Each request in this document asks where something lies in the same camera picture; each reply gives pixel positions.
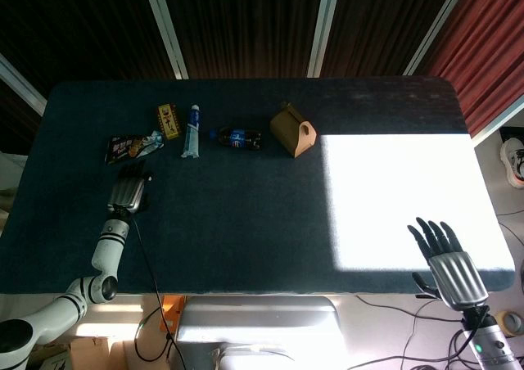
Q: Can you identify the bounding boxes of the roll of tape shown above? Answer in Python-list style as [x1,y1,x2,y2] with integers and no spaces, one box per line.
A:
[494,309,523,338]

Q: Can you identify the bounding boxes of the red curtain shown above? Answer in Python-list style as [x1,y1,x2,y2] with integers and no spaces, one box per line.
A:
[425,0,524,138]

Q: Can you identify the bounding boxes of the dark snack wrapper packet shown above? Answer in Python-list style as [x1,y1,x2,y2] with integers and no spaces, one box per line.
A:
[105,130,166,166]

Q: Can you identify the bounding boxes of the brown cardboard box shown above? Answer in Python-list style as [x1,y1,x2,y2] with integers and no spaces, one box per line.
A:
[28,335,128,370]

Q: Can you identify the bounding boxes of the yellow red snack box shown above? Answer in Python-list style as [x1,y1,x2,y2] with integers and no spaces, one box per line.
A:
[157,102,183,141]

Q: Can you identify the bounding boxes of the brown wooden house box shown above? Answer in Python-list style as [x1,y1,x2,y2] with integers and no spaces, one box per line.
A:
[269,102,318,159]

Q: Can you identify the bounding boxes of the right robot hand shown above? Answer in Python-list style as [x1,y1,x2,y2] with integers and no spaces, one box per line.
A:
[406,217,490,312]

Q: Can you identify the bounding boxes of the blue white toothpaste tube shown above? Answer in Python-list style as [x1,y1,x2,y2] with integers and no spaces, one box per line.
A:
[180,104,203,160]

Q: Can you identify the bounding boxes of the orange plastic part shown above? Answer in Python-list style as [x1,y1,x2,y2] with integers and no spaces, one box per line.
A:
[159,294,186,332]

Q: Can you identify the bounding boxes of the dark blue table mat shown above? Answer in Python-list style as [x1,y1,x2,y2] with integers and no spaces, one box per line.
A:
[0,76,517,296]

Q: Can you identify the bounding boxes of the black floor cable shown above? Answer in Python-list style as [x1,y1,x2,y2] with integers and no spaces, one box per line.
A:
[347,294,468,370]

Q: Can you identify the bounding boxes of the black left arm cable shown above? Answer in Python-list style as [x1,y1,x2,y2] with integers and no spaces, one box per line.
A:
[131,217,186,370]

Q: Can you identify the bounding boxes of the small cola bottle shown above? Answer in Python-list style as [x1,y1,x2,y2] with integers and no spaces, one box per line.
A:
[209,125,264,151]

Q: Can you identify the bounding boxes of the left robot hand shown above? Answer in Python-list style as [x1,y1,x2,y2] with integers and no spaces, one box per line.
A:
[106,160,156,218]

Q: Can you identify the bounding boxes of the silver robot torso base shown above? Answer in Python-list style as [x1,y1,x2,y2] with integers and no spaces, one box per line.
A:
[174,295,349,370]

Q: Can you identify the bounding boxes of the white sneaker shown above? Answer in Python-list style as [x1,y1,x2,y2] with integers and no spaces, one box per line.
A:
[499,137,524,189]

